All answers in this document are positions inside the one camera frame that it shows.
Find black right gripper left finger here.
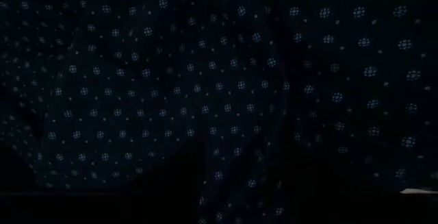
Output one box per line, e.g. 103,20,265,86
0,138,206,224

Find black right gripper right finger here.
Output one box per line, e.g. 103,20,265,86
290,189,438,224

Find navy blue garment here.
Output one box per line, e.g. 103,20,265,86
0,0,438,224

